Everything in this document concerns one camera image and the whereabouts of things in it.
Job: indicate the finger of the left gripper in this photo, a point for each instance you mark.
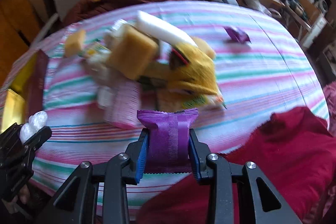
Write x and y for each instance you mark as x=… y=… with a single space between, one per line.
x=37 y=140
x=10 y=140

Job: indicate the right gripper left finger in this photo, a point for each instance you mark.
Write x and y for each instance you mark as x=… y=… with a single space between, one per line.
x=76 y=200

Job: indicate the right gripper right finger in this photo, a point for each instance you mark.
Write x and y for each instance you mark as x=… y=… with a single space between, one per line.
x=232 y=186

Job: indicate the clear plastic bag bundle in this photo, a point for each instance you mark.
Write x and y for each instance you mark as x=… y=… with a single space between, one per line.
x=35 y=123

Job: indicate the purple snack packet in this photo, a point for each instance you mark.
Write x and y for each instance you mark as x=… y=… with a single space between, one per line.
x=237 y=35
x=168 y=140

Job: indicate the yellow sponge block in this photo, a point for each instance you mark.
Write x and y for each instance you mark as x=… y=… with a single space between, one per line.
x=74 y=43
x=133 y=52

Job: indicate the maroon gold gift box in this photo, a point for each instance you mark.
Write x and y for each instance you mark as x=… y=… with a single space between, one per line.
x=24 y=96

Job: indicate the red blanket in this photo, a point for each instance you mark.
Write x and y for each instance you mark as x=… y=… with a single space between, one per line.
x=293 y=149

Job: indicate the pink striped packet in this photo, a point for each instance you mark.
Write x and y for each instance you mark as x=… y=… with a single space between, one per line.
x=126 y=100

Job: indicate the striped bed sheet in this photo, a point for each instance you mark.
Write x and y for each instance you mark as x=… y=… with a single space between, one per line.
x=270 y=74

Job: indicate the white foam bar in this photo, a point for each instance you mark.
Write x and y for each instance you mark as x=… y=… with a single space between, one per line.
x=162 y=30

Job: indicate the white appliance on shelf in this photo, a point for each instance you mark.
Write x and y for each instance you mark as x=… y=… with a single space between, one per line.
x=322 y=6

